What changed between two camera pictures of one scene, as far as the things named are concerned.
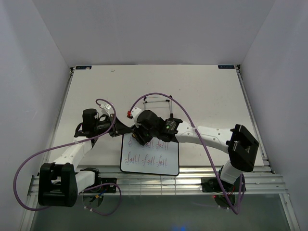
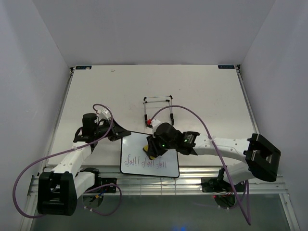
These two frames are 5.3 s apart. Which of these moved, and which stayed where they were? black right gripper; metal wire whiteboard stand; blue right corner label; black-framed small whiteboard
Moved: black right gripper
Stayed: blue right corner label; black-framed small whiteboard; metal wire whiteboard stand
